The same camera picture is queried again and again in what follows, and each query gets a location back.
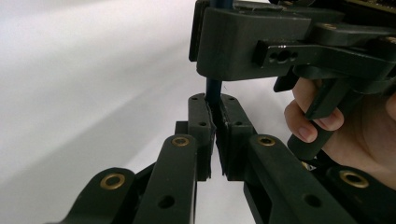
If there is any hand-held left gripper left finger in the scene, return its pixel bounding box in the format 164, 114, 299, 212
175, 92, 218, 182

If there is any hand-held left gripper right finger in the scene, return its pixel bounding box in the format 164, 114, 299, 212
214, 93, 259, 182

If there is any white board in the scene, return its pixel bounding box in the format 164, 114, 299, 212
0, 0, 297, 224

